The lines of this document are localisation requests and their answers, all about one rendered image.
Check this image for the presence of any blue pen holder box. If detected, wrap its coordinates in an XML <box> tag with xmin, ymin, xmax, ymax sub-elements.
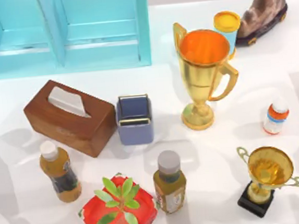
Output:
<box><xmin>114</xmin><ymin>92</ymin><xmax>156</xmax><ymax>147</ymax></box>

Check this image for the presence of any large gold trophy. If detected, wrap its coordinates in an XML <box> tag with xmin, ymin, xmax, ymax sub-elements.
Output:
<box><xmin>172</xmin><ymin>17</ymin><xmax>244</xmax><ymax>132</ymax></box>

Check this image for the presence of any yellow bottle grey cap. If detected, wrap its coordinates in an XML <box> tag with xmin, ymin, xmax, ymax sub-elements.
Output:
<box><xmin>150</xmin><ymin>148</ymin><xmax>190</xmax><ymax>216</ymax></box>

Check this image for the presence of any brown wooden tissue box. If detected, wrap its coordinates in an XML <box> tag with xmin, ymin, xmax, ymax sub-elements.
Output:
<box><xmin>21</xmin><ymin>74</ymin><xmax>120</xmax><ymax>164</ymax></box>

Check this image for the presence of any green plant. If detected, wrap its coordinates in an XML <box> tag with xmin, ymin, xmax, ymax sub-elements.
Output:
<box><xmin>91</xmin><ymin>174</ymin><xmax>143</xmax><ymax>224</ymax></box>

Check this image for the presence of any amber bottle white cap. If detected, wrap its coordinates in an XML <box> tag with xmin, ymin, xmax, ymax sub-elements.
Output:
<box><xmin>38</xmin><ymin>138</ymin><xmax>83</xmax><ymax>205</ymax></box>

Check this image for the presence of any red plant pot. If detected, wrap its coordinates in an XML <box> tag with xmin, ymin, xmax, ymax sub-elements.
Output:
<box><xmin>75</xmin><ymin>170</ymin><xmax>160</xmax><ymax>224</ymax></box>

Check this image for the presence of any yellow and blue can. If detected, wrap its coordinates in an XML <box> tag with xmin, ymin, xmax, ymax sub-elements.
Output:
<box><xmin>212</xmin><ymin>9</ymin><xmax>244</xmax><ymax>61</ymax></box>

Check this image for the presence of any light blue rack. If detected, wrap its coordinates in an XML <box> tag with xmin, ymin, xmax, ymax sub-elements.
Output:
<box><xmin>0</xmin><ymin>0</ymin><xmax>153</xmax><ymax>79</ymax></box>

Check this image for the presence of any small white orange bottle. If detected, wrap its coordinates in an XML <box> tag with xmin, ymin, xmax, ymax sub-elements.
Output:
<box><xmin>260</xmin><ymin>101</ymin><xmax>291</xmax><ymax>137</ymax></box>

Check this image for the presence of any small gold trophy black base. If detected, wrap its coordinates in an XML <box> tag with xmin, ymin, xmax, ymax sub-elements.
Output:
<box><xmin>232</xmin><ymin>142</ymin><xmax>299</xmax><ymax>220</ymax></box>

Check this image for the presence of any brown rock ornament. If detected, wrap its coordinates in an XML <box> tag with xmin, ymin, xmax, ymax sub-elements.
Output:
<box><xmin>231</xmin><ymin>0</ymin><xmax>292</xmax><ymax>48</ymax></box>

